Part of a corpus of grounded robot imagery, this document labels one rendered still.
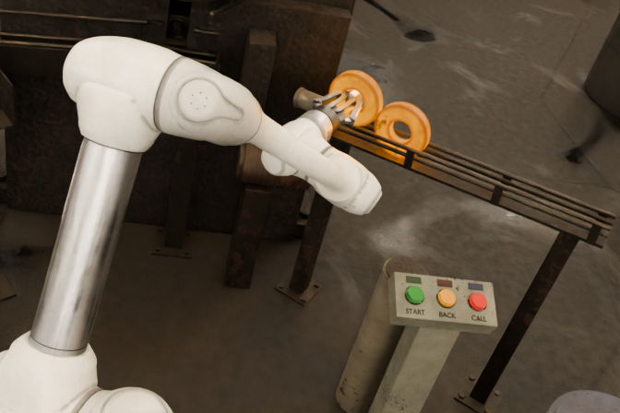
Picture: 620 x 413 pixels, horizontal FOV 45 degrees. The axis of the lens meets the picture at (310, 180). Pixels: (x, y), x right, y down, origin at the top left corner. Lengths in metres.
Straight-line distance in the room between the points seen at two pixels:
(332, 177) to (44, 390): 0.69
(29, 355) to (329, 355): 1.15
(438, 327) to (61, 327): 0.83
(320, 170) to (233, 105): 0.41
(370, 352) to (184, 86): 1.06
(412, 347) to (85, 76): 0.97
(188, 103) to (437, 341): 0.90
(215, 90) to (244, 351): 1.24
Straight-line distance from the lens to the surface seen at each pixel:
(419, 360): 1.82
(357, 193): 1.68
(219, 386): 2.18
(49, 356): 1.38
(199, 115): 1.15
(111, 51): 1.26
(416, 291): 1.69
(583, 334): 2.79
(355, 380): 2.10
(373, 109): 2.00
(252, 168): 2.10
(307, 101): 2.08
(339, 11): 2.19
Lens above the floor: 1.73
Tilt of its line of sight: 36 degrees down
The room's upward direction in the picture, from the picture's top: 15 degrees clockwise
